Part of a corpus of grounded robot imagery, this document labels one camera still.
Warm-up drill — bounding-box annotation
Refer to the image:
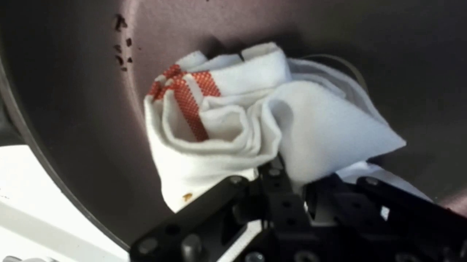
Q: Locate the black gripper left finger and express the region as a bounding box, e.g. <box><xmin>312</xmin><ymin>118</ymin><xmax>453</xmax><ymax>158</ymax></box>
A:
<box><xmin>130</xmin><ymin>155</ymin><xmax>312</xmax><ymax>262</ymax></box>

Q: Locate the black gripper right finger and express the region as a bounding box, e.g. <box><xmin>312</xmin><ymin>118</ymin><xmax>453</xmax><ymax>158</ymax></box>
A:
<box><xmin>291</xmin><ymin>174</ymin><xmax>467</xmax><ymax>262</ymax></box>

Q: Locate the white towel with red stripes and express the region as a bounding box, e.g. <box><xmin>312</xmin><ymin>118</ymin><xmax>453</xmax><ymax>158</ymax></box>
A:
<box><xmin>143</xmin><ymin>41</ymin><xmax>432</xmax><ymax>216</ymax></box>

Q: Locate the dark frying pan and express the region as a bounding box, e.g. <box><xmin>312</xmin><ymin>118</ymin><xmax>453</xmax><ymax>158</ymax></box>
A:
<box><xmin>0</xmin><ymin>0</ymin><xmax>467</xmax><ymax>249</ymax></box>

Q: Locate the white plastic tray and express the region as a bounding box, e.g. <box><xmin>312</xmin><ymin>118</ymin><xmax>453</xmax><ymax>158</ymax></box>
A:
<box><xmin>0</xmin><ymin>143</ymin><xmax>130</xmax><ymax>262</ymax></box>

